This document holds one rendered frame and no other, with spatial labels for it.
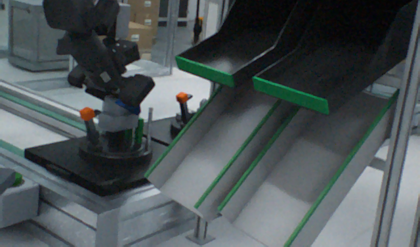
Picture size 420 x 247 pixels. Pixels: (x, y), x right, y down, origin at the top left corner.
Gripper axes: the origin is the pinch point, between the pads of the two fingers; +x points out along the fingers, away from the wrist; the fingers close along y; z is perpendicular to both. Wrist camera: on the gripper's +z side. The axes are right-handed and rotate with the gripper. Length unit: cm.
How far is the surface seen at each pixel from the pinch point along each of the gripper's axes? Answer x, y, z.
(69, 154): 3.0, 4.8, -13.1
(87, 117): -4.4, -1.0, -8.0
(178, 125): 19.9, 2.5, 8.8
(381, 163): 0, -51, 4
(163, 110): 56, 44, 30
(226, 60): -12.3, -26.7, 5.8
